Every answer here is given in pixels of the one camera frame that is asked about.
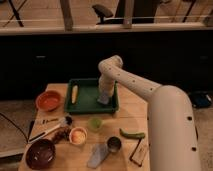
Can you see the black framed wooden block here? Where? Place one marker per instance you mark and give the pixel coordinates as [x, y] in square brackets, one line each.
[139, 153]

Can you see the green plastic tray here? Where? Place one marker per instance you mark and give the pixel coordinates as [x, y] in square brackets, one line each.
[87, 96]

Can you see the metal measuring cup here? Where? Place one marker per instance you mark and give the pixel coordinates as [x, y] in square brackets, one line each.
[114, 144]

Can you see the grey cloth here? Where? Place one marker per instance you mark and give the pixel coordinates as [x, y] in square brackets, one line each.
[98, 155]

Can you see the white handled brush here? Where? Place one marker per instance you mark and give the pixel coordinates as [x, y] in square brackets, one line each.
[64, 122]

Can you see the brown pine cone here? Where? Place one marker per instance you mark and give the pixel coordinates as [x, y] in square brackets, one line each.
[61, 134]

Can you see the grey sponge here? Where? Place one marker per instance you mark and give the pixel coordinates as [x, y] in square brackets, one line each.
[103, 99]

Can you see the orange bowl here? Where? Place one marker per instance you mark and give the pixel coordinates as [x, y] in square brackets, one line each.
[48, 100]

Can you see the green pepper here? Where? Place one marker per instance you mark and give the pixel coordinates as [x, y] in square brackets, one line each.
[132, 135]

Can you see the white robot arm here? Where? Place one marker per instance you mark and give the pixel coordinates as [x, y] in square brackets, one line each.
[172, 140]

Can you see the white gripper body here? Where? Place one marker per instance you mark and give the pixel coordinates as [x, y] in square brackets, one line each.
[106, 85]

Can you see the dark brown bowl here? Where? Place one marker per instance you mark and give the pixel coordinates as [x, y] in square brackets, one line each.
[40, 154]

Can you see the black office chair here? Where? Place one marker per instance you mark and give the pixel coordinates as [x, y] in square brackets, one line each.
[144, 12]

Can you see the green plastic cup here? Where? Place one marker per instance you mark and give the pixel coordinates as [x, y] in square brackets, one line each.
[94, 124]

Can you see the small cup with orange contents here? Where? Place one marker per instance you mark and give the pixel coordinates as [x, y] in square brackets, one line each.
[78, 136]

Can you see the yellow corn cob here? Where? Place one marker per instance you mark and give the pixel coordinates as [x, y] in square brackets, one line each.
[74, 94]

